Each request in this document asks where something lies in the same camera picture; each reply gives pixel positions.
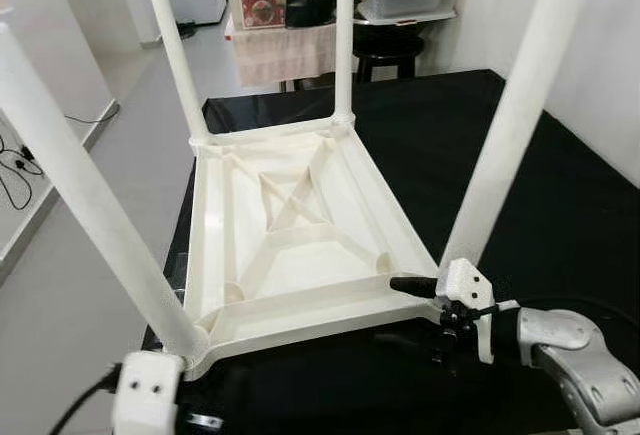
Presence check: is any white plastic children table top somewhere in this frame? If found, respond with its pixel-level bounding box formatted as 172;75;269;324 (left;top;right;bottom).
180;117;446;381

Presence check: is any black tablecloth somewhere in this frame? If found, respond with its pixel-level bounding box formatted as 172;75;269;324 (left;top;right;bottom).
140;68;640;435

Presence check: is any black round stool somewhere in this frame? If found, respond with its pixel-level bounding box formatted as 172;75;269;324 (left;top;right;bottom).
355;25;427;82

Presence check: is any beige cloth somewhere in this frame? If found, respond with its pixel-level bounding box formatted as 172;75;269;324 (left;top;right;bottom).
230;23;341;90

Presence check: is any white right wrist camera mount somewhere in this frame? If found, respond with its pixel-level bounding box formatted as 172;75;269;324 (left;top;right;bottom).
438;258;522;366

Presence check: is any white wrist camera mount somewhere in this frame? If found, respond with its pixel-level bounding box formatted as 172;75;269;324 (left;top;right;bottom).
112;350;187;435
438;258;522;366

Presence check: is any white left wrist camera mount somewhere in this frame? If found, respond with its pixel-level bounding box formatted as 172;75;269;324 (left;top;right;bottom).
112;350;187;435

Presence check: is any black cable bundle with plug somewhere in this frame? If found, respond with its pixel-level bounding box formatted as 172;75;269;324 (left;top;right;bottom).
0;135;45;212

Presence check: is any long thin black cable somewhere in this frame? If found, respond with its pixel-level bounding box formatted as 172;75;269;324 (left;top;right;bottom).
65;105;122;125

